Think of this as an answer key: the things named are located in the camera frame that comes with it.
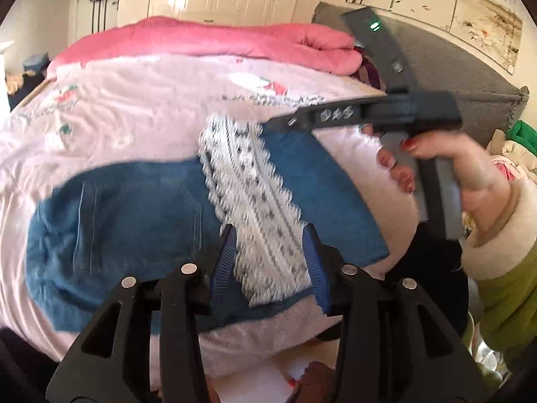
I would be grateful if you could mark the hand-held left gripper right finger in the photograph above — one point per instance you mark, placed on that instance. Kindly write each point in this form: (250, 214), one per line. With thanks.
(316, 268)

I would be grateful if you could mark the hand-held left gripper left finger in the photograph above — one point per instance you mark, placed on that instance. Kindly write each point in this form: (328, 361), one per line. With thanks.
(224, 260)

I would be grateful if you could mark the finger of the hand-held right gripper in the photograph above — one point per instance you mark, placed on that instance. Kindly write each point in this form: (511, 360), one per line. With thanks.
(289, 122)

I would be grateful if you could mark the blue denim pants lace trim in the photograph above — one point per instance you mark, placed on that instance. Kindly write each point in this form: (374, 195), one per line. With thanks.
(126, 218)

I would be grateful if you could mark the person's right forearm green sleeve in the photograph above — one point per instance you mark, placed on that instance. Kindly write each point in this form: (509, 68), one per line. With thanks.
(512, 285)

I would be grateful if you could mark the person's right hand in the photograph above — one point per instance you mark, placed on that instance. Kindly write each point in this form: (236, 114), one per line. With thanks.
(470, 168)

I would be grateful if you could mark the grey padded headboard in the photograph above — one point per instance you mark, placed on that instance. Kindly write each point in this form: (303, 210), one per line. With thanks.
(474, 79)

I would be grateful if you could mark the cream and pink clothes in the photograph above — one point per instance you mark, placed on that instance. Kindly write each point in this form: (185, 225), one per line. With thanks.
(505, 161)

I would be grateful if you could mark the green cloth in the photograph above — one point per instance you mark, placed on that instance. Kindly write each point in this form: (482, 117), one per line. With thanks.
(522, 134)

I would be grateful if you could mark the brown slipper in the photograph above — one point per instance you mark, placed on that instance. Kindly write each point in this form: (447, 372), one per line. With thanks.
(314, 382)

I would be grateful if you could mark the pink comforter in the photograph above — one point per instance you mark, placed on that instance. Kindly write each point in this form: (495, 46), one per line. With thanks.
(209, 37)

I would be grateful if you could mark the pink strawberry printed bedsheet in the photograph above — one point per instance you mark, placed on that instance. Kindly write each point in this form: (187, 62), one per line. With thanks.
(147, 105)

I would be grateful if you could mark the pile of folded clothes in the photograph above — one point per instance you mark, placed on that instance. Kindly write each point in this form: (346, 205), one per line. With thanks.
(31, 65)

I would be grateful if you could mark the floral wall painting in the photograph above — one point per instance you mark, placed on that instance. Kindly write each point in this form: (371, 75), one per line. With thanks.
(432, 0)

